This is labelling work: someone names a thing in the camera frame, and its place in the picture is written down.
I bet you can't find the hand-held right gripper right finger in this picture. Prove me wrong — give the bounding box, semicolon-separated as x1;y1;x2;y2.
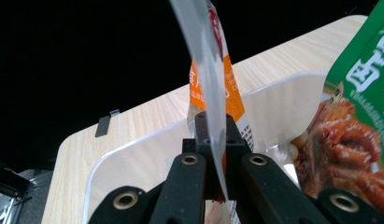
224;114;332;224

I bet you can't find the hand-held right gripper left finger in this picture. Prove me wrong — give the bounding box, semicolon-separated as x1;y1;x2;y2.
148;111;213;224

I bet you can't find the clear plastic container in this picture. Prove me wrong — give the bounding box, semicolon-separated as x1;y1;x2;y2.
81;70;328;224

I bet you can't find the green packet with red meat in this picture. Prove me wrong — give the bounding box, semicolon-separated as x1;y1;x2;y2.
288;0;384;219

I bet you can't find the orange and white packet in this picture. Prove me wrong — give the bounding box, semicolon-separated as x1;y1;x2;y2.
168;0;255;224

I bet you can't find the black table clip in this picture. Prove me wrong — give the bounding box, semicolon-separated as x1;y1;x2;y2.
94;108;121;138

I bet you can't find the aluminium rail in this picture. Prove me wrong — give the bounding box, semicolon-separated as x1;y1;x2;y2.
0;193;35;224

